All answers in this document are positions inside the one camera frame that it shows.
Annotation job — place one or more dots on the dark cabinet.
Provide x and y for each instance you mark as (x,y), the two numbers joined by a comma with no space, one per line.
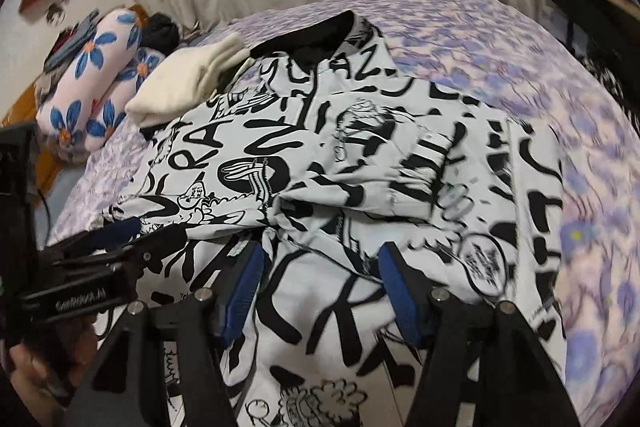
(595,27)

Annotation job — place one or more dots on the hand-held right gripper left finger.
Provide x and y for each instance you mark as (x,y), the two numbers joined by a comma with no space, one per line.
(245,292)

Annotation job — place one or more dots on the black and white printed shirt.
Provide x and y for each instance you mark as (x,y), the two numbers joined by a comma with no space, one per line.
(350,132)

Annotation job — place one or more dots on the cream folded garment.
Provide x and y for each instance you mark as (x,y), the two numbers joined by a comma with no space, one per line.
(185,82)

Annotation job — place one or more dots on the dark clothes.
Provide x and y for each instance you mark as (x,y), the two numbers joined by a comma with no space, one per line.
(75,39)

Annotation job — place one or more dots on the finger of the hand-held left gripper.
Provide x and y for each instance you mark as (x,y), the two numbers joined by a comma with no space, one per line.
(160,244)
(117,232)

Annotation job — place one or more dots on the pink blue floral pillows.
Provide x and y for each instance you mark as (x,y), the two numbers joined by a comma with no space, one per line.
(107,57)

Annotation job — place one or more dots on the dark wall sticker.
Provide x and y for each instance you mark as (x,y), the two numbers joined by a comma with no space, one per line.
(54,14)

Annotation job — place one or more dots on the purple floral bedsheet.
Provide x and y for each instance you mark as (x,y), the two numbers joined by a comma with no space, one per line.
(500,57)

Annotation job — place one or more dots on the black cloth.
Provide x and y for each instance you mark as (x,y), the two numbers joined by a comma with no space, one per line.
(160,32)

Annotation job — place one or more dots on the orange wooden bed frame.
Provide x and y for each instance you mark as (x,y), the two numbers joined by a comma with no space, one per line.
(17,107)

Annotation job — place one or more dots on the person's left hand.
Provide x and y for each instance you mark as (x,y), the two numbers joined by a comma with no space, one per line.
(35,372)

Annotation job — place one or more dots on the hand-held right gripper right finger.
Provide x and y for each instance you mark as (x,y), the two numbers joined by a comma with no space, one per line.
(397,292)

